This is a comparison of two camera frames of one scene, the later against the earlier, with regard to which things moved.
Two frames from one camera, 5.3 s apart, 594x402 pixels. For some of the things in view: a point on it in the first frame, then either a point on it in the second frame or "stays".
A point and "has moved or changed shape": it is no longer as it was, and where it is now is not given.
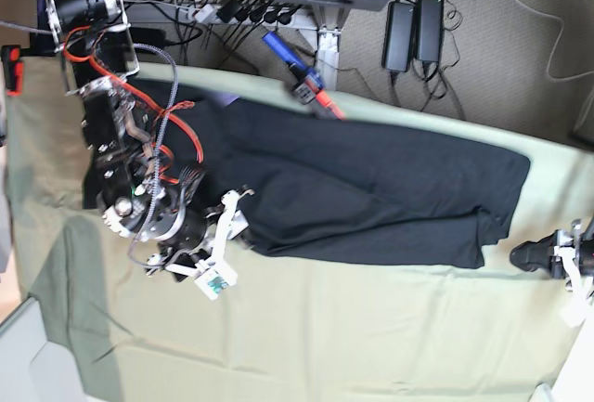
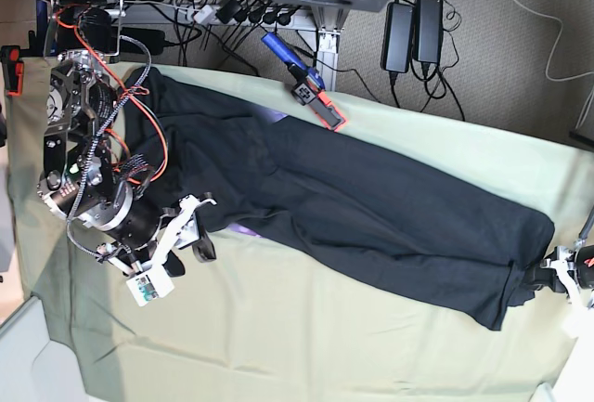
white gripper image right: (574, 312) -> (580, 324)
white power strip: (208, 14) stays
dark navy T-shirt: (316, 187) has moved or changed shape
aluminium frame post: (329, 22) stays
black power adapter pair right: (429, 26) stays
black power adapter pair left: (398, 35) stays
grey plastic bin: (32, 369) stays
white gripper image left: (213, 275) -> (151, 278)
